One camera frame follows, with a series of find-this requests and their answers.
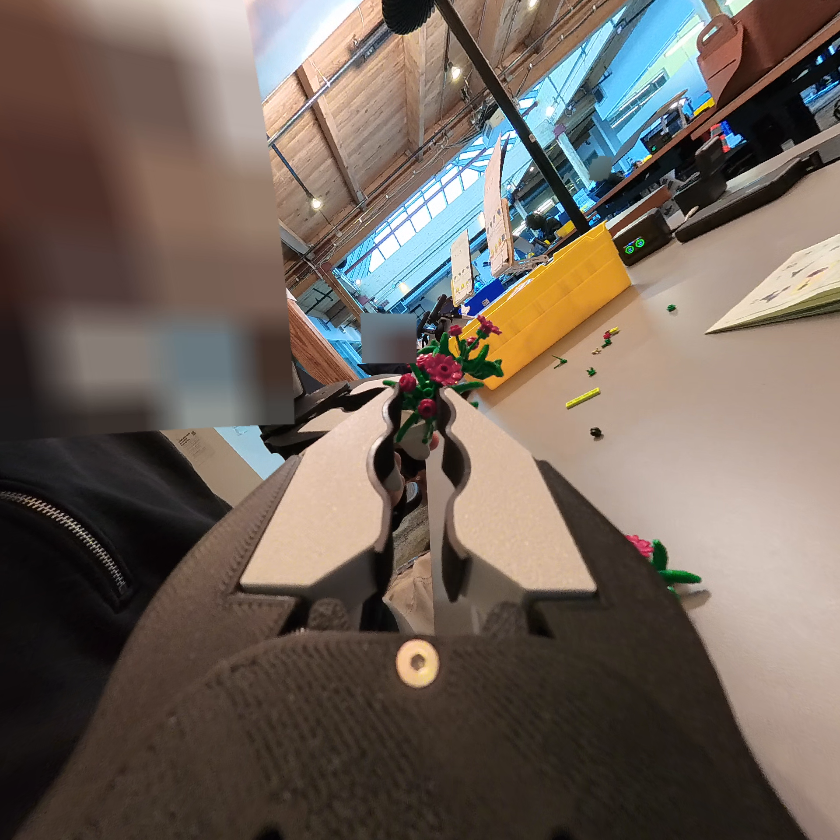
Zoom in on open instruction booklet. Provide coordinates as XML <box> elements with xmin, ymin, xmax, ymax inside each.
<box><xmin>705</xmin><ymin>236</ymin><xmax>840</xmax><ymax>334</ymax></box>

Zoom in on person's tan trousers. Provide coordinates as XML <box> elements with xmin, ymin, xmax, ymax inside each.
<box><xmin>385</xmin><ymin>556</ymin><xmax>435</xmax><ymax>635</ymax></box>

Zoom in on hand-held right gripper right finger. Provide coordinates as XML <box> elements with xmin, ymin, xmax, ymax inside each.
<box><xmin>425</xmin><ymin>386</ymin><xmax>599</xmax><ymax>636</ymax></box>

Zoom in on person's left hand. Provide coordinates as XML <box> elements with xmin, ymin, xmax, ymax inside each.
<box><xmin>392</xmin><ymin>432</ymin><xmax>440</xmax><ymax>506</ymax></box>

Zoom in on tall printed sign board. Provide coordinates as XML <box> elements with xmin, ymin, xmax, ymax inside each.
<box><xmin>482</xmin><ymin>133</ymin><xmax>514</xmax><ymax>278</ymax></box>

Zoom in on green toy leaf stem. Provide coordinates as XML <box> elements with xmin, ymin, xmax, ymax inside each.
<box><xmin>382</xmin><ymin>331</ymin><xmax>506</xmax><ymax>447</ymax></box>

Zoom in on green plant with pink flowers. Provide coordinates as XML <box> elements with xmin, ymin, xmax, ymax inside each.
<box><xmin>625</xmin><ymin>533</ymin><xmax>703</xmax><ymax>595</ymax></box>

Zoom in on black boxy device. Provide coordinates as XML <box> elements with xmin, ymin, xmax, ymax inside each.
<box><xmin>676</xmin><ymin>136</ymin><xmax>728</xmax><ymax>217</ymax></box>

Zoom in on wooden diagonal beam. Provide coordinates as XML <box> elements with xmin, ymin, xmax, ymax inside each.
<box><xmin>287</xmin><ymin>298</ymin><xmax>361</xmax><ymax>388</ymax></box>

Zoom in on yellow plastic bin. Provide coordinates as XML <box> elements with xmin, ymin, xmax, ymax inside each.
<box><xmin>459</xmin><ymin>222</ymin><xmax>632</xmax><ymax>391</ymax></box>

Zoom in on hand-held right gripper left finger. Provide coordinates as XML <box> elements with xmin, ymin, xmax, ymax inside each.
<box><xmin>239</xmin><ymin>386</ymin><xmax>403</xmax><ymax>632</ymax></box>

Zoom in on black flat case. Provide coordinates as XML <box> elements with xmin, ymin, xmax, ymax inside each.
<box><xmin>675</xmin><ymin>150</ymin><xmax>826</xmax><ymax>245</ymax></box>

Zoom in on brown tote bag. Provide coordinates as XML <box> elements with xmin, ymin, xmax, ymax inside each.
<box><xmin>696</xmin><ymin>0</ymin><xmax>840</xmax><ymax>112</ymax></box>

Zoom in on short printed sign board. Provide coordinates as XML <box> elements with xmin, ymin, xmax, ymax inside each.
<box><xmin>451</xmin><ymin>228</ymin><xmax>473</xmax><ymax>307</ymax></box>

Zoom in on black steel column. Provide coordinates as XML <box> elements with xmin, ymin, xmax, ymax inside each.
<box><xmin>433</xmin><ymin>0</ymin><xmax>592</xmax><ymax>236</ymax></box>

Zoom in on black and white machine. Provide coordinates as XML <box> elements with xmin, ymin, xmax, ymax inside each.
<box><xmin>420</xmin><ymin>294</ymin><xmax>468</xmax><ymax>342</ymax></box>

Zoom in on black box with green lights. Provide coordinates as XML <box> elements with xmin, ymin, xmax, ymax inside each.
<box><xmin>610</xmin><ymin>209</ymin><xmax>673</xmax><ymax>267</ymax></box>

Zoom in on black ribbed hanging ball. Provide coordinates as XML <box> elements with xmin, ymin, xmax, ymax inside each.
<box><xmin>381</xmin><ymin>0</ymin><xmax>435</xmax><ymax>34</ymax></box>

